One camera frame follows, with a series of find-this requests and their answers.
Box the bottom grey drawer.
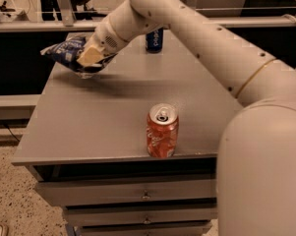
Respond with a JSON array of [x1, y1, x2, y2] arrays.
[[81, 221, 212, 236]]

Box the grey drawer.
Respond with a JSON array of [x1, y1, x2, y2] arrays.
[[81, 221, 212, 236], [35, 175, 216, 207], [64, 204, 217, 226]]

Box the grey metal railing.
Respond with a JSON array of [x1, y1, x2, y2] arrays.
[[0, 0, 296, 32]]

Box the blue chip bag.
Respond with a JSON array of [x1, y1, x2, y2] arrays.
[[40, 36, 115, 79]]

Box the grey drawer cabinet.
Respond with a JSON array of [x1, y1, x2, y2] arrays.
[[12, 29, 244, 236]]

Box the top grey drawer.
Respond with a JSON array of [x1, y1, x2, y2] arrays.
[[35, 175, 216, 207]]

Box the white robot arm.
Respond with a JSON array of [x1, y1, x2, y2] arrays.
[[78, 0, 296, 236]]

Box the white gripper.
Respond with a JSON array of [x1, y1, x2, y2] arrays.
[[77, 15, 130, 67]]

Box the black floor cable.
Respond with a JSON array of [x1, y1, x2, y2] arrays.
[[3, 123, 22, 143]]

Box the red coke can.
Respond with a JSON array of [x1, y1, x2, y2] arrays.
[[147, 103, 179, 158]]

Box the blue pepsi can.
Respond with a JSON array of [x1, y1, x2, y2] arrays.
[[146, 28, 163, 53]]

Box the middle grey drawer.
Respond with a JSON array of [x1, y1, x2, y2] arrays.
[[64, 204, 217, 226]]

